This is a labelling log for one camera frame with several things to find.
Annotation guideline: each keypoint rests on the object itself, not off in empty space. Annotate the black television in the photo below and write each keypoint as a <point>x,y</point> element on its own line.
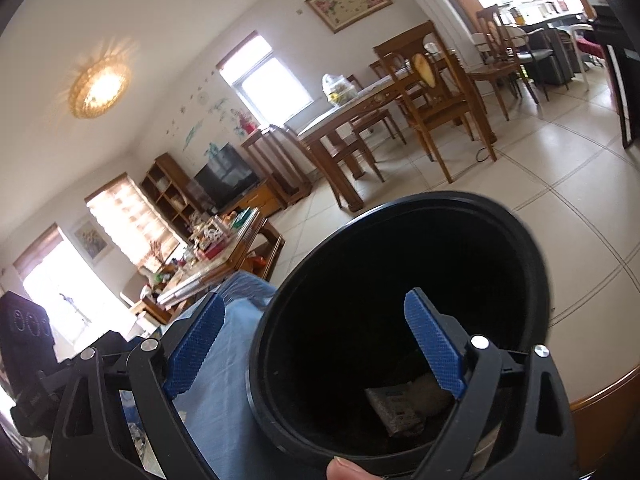
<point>225,177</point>

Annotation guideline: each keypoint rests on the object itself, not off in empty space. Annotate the wooden dining table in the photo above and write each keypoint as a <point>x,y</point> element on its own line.
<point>350,105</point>

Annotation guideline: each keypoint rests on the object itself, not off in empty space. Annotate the wooden dining chair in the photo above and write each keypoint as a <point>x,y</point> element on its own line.
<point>492,72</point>
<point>345,152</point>
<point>375,120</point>

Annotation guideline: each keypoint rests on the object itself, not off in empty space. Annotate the wooden coffee table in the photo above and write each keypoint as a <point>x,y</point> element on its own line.
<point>240,260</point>

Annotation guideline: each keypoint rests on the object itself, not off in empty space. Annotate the white plastic chair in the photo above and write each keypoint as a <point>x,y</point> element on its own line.
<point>580,42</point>

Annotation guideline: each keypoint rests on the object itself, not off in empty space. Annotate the wall window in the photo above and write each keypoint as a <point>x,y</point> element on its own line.
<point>270,85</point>

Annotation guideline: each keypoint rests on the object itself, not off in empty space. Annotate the black round bin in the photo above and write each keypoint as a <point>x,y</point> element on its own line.
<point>375,240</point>

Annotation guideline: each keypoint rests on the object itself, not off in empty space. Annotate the wooden television cabinet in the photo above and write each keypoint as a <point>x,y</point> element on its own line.
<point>260,200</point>

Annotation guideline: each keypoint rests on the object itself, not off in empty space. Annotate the tall wooden console stand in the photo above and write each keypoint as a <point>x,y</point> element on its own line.
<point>272,160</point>

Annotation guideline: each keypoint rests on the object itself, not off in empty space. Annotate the person's left hand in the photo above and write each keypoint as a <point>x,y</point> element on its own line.
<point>346,470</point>

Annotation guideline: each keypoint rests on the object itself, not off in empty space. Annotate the blue cloth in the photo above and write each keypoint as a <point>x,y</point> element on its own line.
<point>225,385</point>

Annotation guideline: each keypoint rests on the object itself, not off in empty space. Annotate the wooden bookshelf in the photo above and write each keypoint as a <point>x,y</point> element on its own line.
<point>167,195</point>

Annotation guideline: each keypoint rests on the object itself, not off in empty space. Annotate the crumpled printed paper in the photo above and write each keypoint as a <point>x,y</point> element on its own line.
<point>395,405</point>

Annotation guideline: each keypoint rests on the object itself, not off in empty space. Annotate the white standing air conditioner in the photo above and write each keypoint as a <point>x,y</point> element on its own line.
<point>440,5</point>

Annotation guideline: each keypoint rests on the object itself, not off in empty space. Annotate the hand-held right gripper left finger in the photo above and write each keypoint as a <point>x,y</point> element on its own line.
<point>195,345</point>

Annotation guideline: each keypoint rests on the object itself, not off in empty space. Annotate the window roller blind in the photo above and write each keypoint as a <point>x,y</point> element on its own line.
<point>130,215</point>

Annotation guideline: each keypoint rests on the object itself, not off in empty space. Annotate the large framed floral picture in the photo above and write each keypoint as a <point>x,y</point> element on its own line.
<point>347,0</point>

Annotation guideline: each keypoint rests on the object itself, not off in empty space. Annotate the black piano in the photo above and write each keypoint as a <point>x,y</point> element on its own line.
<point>617,70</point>

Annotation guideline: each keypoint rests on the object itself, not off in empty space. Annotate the small framed flower picture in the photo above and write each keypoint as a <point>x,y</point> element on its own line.
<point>90,240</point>

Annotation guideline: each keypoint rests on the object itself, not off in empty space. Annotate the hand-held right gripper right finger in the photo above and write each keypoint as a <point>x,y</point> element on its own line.
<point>435,340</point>

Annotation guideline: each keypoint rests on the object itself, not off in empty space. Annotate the clear plastic bag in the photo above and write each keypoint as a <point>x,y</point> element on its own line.
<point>339,89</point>

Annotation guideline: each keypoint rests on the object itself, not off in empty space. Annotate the round golden ceiling lamp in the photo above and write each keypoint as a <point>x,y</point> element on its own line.
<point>100,87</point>

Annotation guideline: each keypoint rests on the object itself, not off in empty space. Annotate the red wall decoration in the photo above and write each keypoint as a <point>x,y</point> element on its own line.
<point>245,122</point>

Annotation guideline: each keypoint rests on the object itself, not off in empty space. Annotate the wooden chair with oval back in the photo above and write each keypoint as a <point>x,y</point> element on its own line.
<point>435,110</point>

